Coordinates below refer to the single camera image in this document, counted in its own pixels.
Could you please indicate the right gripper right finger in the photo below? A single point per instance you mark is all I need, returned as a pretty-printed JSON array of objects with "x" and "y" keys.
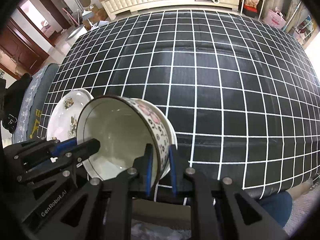
[{"x": 187, "y": 181}]

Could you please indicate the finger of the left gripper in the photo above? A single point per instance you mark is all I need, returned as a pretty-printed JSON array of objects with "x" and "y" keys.
[
  {"x": 78, "y": 153},
  {"x": 62, "y": 146}
]

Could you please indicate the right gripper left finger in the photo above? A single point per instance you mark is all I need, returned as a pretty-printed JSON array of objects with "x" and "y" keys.
[{"x": 135, "y": 180}]

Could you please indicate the cartoon bear plate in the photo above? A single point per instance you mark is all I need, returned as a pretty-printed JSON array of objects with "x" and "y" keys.
[{"x": 63, "y": 122}]

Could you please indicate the green patterned bowl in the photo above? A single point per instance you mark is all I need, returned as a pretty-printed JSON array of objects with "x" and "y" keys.
[{"x": 124, "y": 126}]

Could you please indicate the grey sofa cushion cover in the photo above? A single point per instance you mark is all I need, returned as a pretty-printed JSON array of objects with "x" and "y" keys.
[{"x": 29, "y": 118}]

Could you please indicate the brown wooden door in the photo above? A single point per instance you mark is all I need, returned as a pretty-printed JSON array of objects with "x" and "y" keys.
[{"x": 21, "y": 48}]

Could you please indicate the black white grid tablecloth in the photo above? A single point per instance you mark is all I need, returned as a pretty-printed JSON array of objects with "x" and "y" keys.
[{"x": 242, "y": 96}]

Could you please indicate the white mop bucket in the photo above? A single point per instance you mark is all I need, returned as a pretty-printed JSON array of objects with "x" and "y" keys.
[{"x": 77, "y": 32}]

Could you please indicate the spin mop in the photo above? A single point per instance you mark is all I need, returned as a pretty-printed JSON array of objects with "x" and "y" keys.
[{"x": 80, "y": 5}]

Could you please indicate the pink gift bag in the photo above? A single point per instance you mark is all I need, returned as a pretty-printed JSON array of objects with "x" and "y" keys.
[{"x": 274, "y": 19}]

